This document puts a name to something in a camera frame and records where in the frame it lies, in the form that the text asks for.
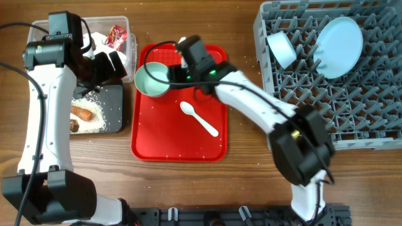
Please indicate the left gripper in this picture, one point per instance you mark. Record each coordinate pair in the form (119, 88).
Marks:
(108, 75)

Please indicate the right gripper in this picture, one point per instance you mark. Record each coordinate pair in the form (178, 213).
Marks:
(175, 74)

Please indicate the mint green bowl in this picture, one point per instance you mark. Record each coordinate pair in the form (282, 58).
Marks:
(149, 86)

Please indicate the white napkin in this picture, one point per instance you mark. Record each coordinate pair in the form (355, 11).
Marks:
(98, 45)

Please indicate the white rice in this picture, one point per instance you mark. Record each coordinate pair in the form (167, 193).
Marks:
(107, 110)

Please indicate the red snack wrapper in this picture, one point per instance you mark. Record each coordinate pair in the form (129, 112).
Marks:
(116, 37)

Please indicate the orange carrot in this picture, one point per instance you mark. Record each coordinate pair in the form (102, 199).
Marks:
(81, 113)

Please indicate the brown mushroom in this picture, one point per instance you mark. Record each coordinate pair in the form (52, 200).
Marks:
(74, 125)

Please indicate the light blue bowl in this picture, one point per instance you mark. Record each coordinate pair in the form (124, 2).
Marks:
(282, 49)

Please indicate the light blue plate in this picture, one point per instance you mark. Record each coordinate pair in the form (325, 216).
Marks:
(339, 47)

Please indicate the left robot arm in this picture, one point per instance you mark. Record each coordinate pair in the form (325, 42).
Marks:
(46, 190)

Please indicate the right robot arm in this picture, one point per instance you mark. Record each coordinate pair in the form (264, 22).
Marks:
(299, 142)

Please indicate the grey dishwasher rack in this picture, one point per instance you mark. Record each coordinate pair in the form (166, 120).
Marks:
(361, 109)

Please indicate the black plastic tray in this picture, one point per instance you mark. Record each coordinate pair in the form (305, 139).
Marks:
(111, 88)

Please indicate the white plastic spoon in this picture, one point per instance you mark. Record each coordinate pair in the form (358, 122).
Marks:
(189, 110)

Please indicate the clear plastic bin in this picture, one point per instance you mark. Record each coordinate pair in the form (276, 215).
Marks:
(103, 26)

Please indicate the red serving tray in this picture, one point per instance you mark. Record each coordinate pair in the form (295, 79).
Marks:
(162, 132)

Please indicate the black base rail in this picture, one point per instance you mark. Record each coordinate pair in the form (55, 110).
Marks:
(332, 215)

